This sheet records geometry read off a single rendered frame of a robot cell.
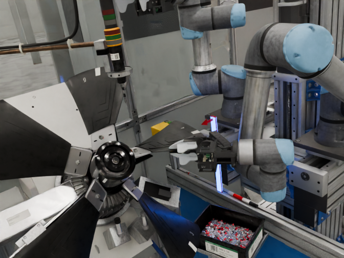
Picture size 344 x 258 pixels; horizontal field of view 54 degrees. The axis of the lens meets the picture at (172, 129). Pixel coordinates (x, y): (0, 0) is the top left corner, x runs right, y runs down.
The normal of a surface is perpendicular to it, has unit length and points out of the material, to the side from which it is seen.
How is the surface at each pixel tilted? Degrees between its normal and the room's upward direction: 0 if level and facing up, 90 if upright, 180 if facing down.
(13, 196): 50
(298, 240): 90
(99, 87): 43
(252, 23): 90
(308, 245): 90
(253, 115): 82
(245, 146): 35
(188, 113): 90
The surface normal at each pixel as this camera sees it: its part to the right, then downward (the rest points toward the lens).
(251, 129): -0.32, 0.27
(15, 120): 0.25, 0.04
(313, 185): -0.78, 0.33
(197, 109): 0.63, 0.22
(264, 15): 0.43, 0.30
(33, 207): 0.40, -0.41
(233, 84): -0.15, 0.41
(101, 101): -0.29, -0.39
